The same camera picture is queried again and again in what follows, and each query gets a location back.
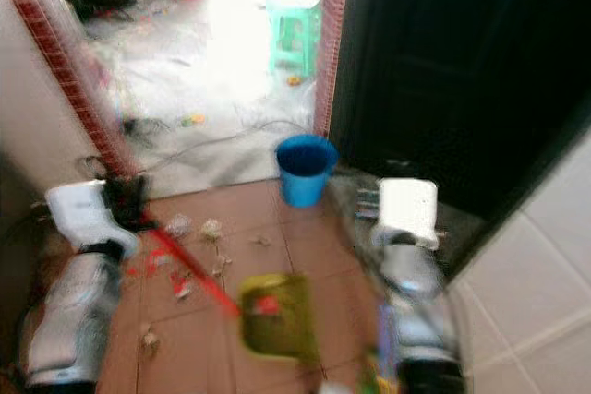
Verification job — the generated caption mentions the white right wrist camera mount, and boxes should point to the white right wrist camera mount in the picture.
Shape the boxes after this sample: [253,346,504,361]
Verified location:
[373,177,440,250]

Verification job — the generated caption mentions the yellow-green dustpan with red handle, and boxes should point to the yellow-green dustpan with red handle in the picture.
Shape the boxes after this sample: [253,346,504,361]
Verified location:
[142,219,320,364]

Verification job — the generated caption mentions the red scrap in dustpan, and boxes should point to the red scrap in dustpan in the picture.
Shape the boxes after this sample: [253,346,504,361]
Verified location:
[255,294,283,316]

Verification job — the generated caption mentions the white crumpled paper scrap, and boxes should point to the white crumpled paper scrap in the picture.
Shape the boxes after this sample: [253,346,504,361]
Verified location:
[199,218,225,244]
[163,214,193,239]

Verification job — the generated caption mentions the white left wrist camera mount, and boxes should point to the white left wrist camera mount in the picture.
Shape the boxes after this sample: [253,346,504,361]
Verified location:
[44,180,139,253]

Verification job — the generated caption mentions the black door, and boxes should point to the black door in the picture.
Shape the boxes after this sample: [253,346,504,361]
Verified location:
[327,0,591,279]

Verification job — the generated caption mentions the blue plastic bucket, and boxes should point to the blue plastic bucket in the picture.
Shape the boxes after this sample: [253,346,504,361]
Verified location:
[274,133,340,209]

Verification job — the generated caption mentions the green plastic stool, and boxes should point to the green plastic stool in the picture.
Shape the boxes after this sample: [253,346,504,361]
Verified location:
[265,0,325,78]

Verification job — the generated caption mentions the broom with blue handle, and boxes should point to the broom with blue handle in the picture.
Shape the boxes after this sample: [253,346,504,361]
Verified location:
[364,298,402,394]

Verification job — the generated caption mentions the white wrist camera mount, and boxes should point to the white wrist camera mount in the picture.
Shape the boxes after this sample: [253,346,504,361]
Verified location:
[44,180,139,253]
[373,177,440,250]

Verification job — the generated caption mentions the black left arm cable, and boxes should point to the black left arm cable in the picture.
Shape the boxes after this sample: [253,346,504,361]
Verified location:
[2,202,56,257]

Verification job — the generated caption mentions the beige crumpled paper scrap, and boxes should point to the beige crumpled paper scrap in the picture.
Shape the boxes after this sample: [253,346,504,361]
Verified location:
[138,328,162,356]

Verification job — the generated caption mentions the red and white litter scrap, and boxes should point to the red and white litter scrap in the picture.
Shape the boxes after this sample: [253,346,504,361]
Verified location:
[168,270,195,301]

